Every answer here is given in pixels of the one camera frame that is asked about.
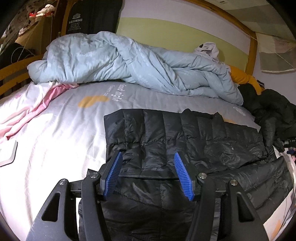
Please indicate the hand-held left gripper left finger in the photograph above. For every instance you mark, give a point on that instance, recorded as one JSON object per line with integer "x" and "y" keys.
{"x": 112, "y": 176}

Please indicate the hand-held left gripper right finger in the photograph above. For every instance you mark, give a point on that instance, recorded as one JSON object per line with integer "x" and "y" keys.
{"x": 183, "y": 176}

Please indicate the black down jacket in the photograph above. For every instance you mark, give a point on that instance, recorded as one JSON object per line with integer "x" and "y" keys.
{"x": 185, "y": 139}

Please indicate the pink cloth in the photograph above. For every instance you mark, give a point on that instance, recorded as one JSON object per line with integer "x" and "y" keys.
{"x": 46, "y": 102}

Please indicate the white tablet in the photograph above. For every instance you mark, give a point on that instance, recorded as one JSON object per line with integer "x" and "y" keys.
{"x": 8, "y": 154}

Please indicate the dark green coat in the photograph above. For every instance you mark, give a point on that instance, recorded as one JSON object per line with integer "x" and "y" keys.
{"x": 272, "y": 109}

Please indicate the yellow pillow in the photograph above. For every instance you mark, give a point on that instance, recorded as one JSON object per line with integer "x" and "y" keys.
{"x": 242, "y": 78}

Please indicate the light blue duvet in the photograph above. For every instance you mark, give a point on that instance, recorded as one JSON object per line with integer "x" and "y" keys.
{"x": 92, "y": 58}

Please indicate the white garment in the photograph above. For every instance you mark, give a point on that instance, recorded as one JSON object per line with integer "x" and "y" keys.
{"x": 210, "y": 49}

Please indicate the pastel checkered curtain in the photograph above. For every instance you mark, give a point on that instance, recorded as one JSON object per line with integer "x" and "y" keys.
{"x": 275, "y": 55}

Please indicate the dark blue cloth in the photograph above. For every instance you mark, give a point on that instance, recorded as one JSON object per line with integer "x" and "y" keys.
{"x": 16, "y": 53}

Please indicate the black printed garment bag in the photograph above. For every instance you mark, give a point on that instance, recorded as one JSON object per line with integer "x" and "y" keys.
{"x": 97, "y": 16}

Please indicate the pastel checkered mattress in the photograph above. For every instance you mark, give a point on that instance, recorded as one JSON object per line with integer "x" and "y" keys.
{"x": 266, "y": 20}

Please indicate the grey checkered cloth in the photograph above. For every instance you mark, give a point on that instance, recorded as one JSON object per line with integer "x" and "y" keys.
{"x": 25, "y": 23}

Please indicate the white plush toy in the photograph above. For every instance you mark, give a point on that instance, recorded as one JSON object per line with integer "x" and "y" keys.
{"x": 46, "y": 9}

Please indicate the wooden bunk bed frame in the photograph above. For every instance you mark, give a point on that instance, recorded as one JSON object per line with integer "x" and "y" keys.
{"x": 253, "y": 58}

